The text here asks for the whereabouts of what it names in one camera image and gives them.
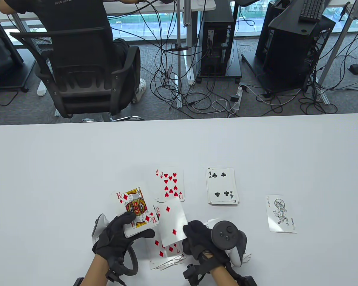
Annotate person's left hand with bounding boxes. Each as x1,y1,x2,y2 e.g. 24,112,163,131
92,212,155,262

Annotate person's right hand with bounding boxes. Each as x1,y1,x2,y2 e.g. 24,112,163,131
182,220,232,270

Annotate spades card pile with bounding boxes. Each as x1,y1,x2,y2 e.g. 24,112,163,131
207,218,252,265

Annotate red diamonds playing card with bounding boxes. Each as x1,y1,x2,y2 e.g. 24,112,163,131
149,235,187,264
155,199,188,248

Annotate deck of playing cards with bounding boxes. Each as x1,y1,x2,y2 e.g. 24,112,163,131
110,183,160,238

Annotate hearts card pile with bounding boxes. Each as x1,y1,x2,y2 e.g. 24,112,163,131
159,168,185,202

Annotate black white joker playing card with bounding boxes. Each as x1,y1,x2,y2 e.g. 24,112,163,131
266,195,298,233

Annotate person's left forearm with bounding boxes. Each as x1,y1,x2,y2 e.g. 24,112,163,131
82,255,111,286

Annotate person's right forearm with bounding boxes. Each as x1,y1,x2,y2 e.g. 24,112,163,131
210,267,242,286

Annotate white power strip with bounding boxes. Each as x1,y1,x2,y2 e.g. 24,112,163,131
233,84,249,113

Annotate black mesh office chair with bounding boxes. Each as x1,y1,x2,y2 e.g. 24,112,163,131
10,27,145,122

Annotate black wheeled computer stand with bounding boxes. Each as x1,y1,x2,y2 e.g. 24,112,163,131
196,39,243,84

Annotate large black computer case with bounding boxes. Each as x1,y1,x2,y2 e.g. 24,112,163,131
262,13,337,91

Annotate black equipment cart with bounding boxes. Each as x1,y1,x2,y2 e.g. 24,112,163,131
0,17,30,93

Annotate black computer tower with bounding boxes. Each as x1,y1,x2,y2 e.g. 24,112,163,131
255,0,290,63
200,0,236,76

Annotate black keyboard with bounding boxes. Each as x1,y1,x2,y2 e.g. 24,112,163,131
299,0,332,23

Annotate tangle of black cables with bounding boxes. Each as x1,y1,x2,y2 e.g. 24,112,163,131
247,67,358,115
149,0,237,115

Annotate white cable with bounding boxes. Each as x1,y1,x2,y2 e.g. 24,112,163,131
211,99,237,114

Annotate aluminium frame leg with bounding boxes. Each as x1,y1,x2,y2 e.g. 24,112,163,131
4,0,64,117
316,1,358,105

